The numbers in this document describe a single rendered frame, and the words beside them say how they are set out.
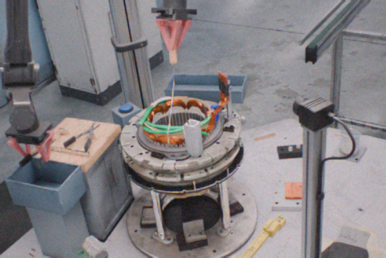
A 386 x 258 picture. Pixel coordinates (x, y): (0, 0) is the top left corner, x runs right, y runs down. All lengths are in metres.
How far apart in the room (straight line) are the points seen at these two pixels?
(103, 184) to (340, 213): 0.68
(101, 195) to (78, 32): 2.23
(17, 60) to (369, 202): 1.05
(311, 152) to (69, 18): 2.86
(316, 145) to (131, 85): 1.00
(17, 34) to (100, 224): 0.61
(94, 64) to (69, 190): 2.38
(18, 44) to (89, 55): 2.47
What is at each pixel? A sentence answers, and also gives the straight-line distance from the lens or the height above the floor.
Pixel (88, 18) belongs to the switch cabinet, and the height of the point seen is 0.67.
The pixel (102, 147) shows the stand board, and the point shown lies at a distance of 1.44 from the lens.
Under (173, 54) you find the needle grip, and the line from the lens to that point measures 1.27.
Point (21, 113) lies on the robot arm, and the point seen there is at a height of 1.30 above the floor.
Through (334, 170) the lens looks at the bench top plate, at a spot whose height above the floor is 0.78.
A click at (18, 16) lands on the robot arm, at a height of 1.50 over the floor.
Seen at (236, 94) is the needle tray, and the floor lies 1.05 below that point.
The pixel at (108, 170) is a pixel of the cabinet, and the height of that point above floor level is 0.96.
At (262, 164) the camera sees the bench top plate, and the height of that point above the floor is 0.78.
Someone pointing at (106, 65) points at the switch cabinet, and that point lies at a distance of 3.76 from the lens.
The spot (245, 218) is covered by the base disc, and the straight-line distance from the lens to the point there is 1.53.
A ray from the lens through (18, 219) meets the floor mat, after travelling 2.99.
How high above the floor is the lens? 1.85
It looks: 32 degrees down
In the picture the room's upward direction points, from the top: 9 degrees counter-clockwise
